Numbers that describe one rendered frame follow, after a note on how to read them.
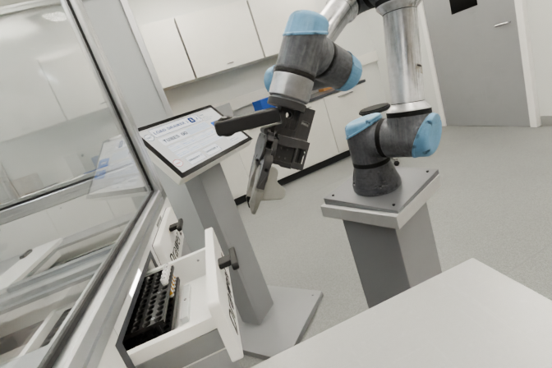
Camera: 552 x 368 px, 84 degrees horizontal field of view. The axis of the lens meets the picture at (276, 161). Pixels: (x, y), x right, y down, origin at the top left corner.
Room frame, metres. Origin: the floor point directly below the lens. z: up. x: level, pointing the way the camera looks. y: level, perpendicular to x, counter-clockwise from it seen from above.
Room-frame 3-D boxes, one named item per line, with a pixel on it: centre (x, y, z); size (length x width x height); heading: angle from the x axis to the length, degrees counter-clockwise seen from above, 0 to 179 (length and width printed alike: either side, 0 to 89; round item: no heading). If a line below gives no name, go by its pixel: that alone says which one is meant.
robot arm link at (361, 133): (0.92, -0.29, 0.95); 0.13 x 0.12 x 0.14; 41
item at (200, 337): (0.49, 0.38, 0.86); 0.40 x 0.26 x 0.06; 100
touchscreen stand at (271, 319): (1.47, 0.32, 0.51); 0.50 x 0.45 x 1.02; 56
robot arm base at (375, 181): (0.93, -0.29, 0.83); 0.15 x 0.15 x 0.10
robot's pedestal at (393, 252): (0.94, -0.29, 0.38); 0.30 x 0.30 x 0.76; 36
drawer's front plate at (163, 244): (0.82, 0.35, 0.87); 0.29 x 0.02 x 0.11; 10
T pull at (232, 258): (0.53, 0.15, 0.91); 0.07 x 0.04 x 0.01; 10
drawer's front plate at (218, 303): (0.53, 0.17, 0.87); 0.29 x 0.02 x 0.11; 10
